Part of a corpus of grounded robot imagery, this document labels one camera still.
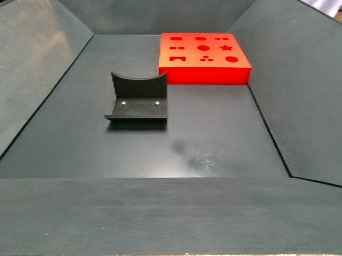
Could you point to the red shape sorting board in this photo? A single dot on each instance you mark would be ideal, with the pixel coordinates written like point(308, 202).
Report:
point(203, 58)

